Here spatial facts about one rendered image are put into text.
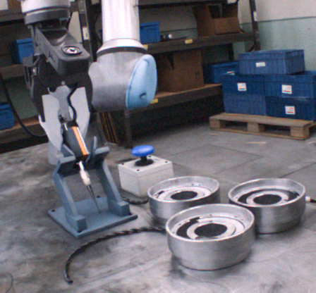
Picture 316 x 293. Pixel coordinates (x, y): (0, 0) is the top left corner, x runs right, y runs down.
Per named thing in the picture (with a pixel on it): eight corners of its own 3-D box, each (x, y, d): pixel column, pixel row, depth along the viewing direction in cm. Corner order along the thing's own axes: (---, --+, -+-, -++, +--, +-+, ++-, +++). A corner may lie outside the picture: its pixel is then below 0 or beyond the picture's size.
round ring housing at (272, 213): (238, 241, 54) (236, 211, 53) (224, 210, 64) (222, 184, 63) (317, 227, 54) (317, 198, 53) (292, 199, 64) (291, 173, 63)
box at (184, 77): (211, 86, 488) (206, 47, 478) (171, 94, 463) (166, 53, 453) (188, 84, 525) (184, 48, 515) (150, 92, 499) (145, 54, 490)
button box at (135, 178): (175, 186, 77) (172, 159, 76) (140, 197, 74) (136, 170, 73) (152, 177, 84) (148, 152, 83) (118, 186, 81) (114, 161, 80)
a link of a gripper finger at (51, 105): (52, 146, 72) (49, 90, 70) (65, 151, 67) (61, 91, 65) (34, 148, 70) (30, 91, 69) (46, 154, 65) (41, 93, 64)
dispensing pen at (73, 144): (94, 210, 62) (54, 110, 67) (87, 219, 65) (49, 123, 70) (108, 206, 63) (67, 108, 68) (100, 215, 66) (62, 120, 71)
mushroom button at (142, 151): (161, 173, 77) (157, 145, 76) (141, 179, 75) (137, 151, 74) (149, 169, 81) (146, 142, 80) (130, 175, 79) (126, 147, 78)
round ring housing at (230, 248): (273, 253, 50) (271, 222, 49) (193, 283, 46) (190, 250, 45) (226, 225, 59) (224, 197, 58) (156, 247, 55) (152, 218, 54)
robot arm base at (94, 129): (41, 158, 110) (34, 120, 108) (94, 144, 117) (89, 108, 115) (60, 170, 97) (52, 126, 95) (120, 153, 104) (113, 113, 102)
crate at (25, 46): (60, 56, 437) (57, 35, 432) (73, 55, 405) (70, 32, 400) (10, 65, 412) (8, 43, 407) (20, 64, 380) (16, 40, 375)
